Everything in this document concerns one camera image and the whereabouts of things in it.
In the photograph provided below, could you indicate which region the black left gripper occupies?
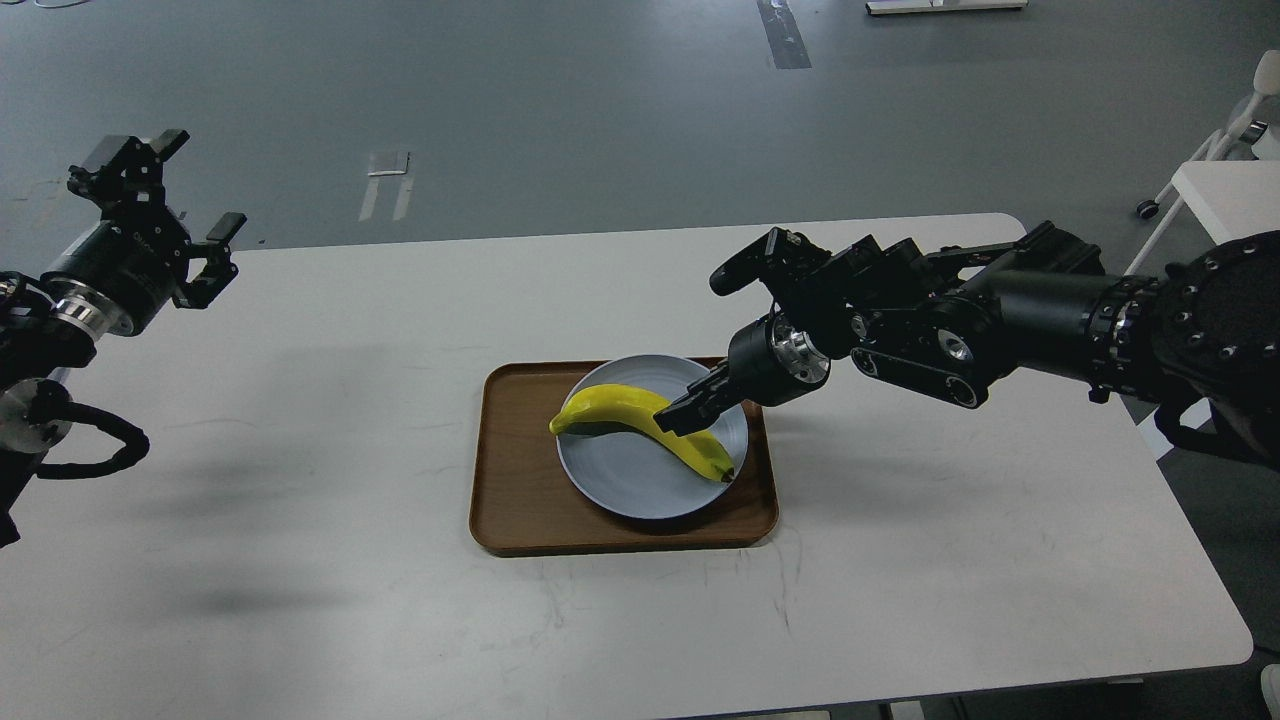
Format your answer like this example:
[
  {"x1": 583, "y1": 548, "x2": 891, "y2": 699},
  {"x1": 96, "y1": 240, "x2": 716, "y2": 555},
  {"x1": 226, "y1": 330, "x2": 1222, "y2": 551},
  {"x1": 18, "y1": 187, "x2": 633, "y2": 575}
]
[{"x1": 40, "y1": 129, "x2": 247, "y2": 337}]

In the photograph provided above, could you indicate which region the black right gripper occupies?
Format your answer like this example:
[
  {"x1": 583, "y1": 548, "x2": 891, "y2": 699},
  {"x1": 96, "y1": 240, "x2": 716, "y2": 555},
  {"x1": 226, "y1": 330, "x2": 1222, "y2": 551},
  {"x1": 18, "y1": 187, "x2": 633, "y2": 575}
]
[{"x1": 654, "y1": 314, "x2": 831, "y2": 436}]

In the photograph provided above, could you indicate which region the yellow banana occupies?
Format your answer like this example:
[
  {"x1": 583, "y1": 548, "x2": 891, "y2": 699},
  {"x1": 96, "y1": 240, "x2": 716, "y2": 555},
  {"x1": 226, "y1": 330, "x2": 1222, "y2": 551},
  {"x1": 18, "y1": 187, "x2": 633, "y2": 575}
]
[{"x1": 548, "y1": 384, "x2": 736, "y2": 483}]

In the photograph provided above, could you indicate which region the light blue plate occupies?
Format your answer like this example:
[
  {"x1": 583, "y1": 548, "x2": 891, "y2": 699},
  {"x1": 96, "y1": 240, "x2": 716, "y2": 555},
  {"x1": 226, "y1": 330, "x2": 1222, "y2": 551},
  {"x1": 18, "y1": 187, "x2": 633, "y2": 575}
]
[{"x1": 554, "y1": 354, "x2": 749, "y2": 520}]

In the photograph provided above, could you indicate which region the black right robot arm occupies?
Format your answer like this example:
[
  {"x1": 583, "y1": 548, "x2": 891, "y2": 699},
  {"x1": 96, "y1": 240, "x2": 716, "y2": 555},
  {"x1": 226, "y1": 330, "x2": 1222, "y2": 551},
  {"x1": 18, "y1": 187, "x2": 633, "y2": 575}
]
[{"x1": 655, "y1": 222, "x2": 1279, "y2": 469}]

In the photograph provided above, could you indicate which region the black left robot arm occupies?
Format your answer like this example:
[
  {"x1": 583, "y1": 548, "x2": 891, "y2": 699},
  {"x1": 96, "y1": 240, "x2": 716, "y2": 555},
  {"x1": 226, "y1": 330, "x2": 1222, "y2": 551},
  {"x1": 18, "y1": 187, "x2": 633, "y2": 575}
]
[{"x1": 1, "y1": 129, "x2": 246, "y2": 546}]

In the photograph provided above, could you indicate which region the brown wooden tray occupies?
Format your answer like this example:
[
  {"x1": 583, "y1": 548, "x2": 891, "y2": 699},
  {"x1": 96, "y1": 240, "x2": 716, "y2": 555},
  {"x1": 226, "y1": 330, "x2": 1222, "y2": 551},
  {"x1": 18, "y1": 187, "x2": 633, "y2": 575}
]
[{"x1": 468, "y1": 360, "x2": 780, "y2": 557}]

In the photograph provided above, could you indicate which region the white board on floor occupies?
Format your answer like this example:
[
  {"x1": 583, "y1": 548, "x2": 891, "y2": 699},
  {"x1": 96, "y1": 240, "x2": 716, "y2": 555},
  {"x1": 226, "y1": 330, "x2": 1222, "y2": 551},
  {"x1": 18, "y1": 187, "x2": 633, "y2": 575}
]
[{"x1": 865, "y1": 0, "x2": 1030, "y2": 17}]

